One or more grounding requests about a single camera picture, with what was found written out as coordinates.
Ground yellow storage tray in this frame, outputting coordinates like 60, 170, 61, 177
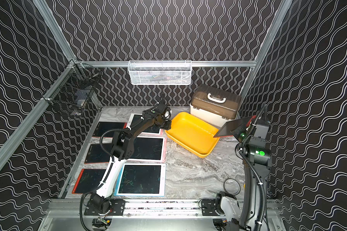
165, 112, 219, 158

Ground pink white writing tablet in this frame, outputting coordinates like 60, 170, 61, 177
128, 137, 167, 162
126, 113, 163, 135

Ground blue white writing tablet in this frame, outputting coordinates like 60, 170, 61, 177
114, 163, 166, 196

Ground large red writing tablet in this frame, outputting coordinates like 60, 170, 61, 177
72, 168, 105, 194

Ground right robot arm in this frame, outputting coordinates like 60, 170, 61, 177
215, 105, 272, 231

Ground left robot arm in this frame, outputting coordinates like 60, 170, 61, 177
80, 95, 172, 216

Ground brown white storage case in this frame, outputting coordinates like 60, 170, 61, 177
190, 84, 242, 128

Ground adhesive tape roll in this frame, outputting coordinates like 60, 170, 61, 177
223, 178, 241, 195

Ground black wire wall basket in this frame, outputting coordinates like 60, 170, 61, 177
46, 64, 102, 117

